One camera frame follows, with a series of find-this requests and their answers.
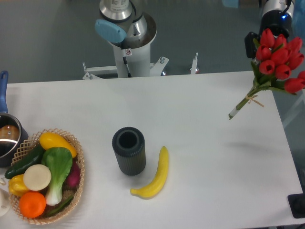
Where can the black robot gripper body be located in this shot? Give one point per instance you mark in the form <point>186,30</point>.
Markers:
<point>278,23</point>

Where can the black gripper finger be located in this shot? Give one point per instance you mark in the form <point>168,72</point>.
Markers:
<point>250,47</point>

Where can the red tulip bouquet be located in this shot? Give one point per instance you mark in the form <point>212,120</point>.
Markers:
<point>274,61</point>

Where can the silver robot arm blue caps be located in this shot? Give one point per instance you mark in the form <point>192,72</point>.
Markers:
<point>123,24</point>

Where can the blue plastic bag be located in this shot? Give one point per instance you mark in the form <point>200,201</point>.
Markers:
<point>298,21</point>

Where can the dark grey ribbed vase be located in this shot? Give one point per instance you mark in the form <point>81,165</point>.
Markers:
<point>128,144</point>

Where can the black device at right edge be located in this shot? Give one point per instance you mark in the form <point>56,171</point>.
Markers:
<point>297,205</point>

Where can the yellow banana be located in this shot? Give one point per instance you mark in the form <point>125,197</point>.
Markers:
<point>156,185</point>

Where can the green bok choy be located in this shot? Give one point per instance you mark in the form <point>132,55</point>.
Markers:
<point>59,161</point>

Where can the purple sweet potato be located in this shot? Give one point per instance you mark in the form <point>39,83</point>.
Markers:
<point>74,176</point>

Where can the yellow squash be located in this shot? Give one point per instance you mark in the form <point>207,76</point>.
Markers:
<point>49,140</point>

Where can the woven wicker basket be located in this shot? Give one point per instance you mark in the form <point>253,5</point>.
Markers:
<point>70,195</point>

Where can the dark green cucumber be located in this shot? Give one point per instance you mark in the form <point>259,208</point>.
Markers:
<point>32,158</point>

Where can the white round onion slice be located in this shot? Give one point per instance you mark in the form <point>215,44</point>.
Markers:
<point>37,177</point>

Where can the green chili pepper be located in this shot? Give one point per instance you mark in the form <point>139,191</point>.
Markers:
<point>60,207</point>

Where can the orange fruit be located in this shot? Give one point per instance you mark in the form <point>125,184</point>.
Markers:
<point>32,204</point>

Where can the yellow bell pepper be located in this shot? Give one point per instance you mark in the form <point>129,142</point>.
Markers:
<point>17,186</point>

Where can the white object at left edge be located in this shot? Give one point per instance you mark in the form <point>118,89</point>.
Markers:
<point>4,199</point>

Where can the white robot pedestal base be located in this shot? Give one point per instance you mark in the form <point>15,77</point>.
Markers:
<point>134,59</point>

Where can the blue saucepan with handle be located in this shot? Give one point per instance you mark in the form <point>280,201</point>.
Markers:
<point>12,133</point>

